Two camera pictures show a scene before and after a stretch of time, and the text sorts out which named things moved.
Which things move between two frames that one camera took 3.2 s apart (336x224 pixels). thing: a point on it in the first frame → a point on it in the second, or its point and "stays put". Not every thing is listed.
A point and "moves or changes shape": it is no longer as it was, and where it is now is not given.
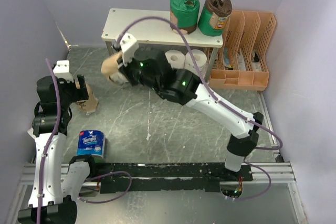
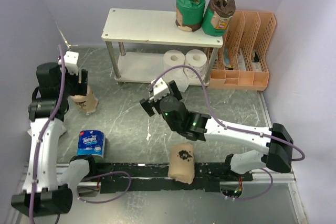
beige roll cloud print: [109, 67] → [181, 162]
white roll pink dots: [200, 60] stays put
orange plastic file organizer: [241, 63] stays put
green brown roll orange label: [214, 15] moves or changes shape
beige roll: [90, 106] stays put
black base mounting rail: [168, 176] stays put
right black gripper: [125, 70] → [147, 106]
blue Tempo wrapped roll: [91, 142] stays put
